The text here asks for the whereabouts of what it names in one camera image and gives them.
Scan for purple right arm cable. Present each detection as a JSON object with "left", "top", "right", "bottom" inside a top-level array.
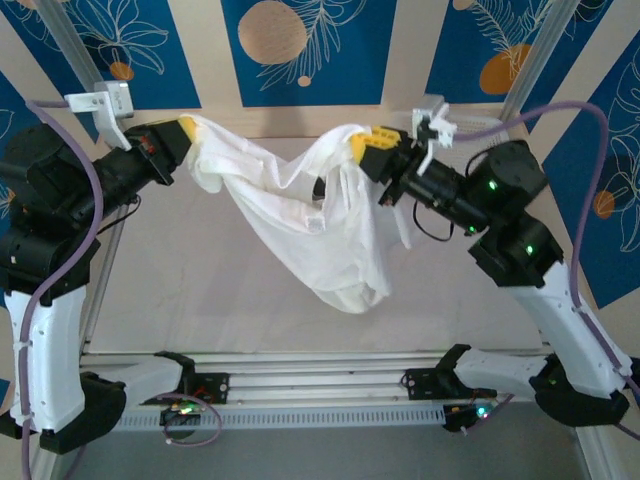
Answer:
[{"left": 452, "top": 99, "right": 640, "bottom": 441}]

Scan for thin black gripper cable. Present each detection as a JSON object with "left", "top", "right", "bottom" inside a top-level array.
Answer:
[{"left": 411, "top": 198, "right": 457, "bottom": 244}]

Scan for white slotted cable duct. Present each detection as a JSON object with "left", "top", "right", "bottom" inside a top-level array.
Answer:
[{"left": 117, "top": 402, "right": 449, "bottom": 432}]

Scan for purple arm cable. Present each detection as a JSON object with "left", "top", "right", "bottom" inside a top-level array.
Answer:
[
  {"left": 452, "top": 99, "right": 640, "bottom": 441},
  {"left": 8, "top": 98, "right": 224, "bottom": 480}
]

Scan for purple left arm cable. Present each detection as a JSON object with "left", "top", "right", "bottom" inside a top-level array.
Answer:
[{"left": 8, "top": 98, "right": 224, "bottom": 480}]

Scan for white t-shirt with black print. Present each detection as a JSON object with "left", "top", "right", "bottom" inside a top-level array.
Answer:
[{"left": 179, "top": 113, "right": 414, "bottom": 315}]

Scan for aluminium profile base rails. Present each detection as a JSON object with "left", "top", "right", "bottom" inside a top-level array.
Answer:
[{"left": 79, "top": 349, "right": 551, "bottom": 412}]

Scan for aluminium frame post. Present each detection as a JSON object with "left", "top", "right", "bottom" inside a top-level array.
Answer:
[
  {"left": 32, "top": 0, "right": 126, "bottom": 121},
  {"left": 499, "top": 0, "right": 574, "bottom": 131}
]

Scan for small lit circuit board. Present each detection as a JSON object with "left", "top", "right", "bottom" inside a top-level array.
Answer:
[
  {"left": 442, "top": 402, "right": 499, "bottom": 435},
  {"left": 159, "top": 399, "right": 204, "bottom": 429}
]

